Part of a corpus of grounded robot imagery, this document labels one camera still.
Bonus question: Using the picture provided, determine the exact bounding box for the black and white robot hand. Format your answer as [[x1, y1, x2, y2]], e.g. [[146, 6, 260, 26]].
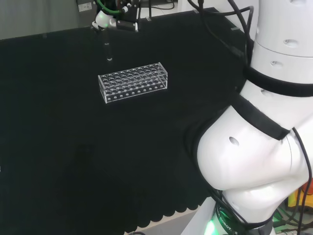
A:
[[91, 0, 142, 33]]

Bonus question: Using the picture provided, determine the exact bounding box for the clear glass test tube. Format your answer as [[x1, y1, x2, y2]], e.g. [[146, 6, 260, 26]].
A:
[[103, 27, 114, 62]]

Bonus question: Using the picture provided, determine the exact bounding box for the clear plastic test tube rack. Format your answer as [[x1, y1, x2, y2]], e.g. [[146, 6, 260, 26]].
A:
[[97, 62, 169, 105]]

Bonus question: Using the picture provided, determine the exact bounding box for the grey labelled box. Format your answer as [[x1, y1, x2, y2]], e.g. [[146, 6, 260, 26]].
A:
[[76, 0, 99, 13]]

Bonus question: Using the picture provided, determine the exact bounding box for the black bench cloth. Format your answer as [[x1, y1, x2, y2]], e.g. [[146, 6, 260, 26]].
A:
[[0, 6, 256, 235]]

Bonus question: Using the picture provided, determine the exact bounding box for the yellow stop button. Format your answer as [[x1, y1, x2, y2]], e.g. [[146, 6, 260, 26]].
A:
[[286, 182, 313, 209]]

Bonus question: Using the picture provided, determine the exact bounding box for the green cable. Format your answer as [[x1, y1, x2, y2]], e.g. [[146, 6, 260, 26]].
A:
[[96, 0, 123, 14]]

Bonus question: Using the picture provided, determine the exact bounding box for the black cable bundle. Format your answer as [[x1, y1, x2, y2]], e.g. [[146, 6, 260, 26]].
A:
[[187, 0, 256, 71]]

